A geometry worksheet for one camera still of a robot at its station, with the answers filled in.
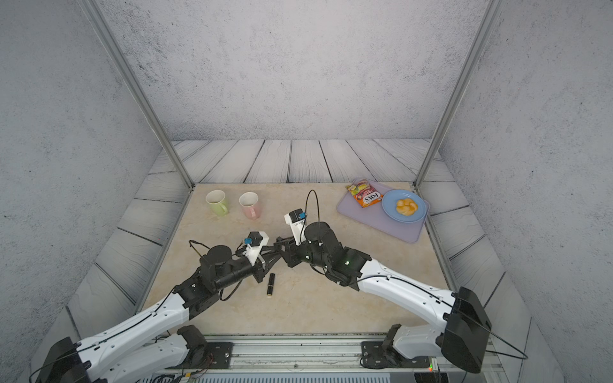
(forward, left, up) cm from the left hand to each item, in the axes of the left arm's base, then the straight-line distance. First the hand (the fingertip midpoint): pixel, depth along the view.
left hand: (282, 253), depth 72 cm
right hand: (+1, +1, +4) cm, 4 cm away
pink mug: (+29, +15, -12) cm, 35 cm away
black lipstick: (-1, +6, -20) cm, 21 cm away
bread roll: (+32, -52, -18) cm, 63 cm away
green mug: (+32, +30, -13) cm, 46 cm away
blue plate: (+36, -45, -20) cm, 61 cm away
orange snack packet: (+42, -34, -18) cm, 57 cm away
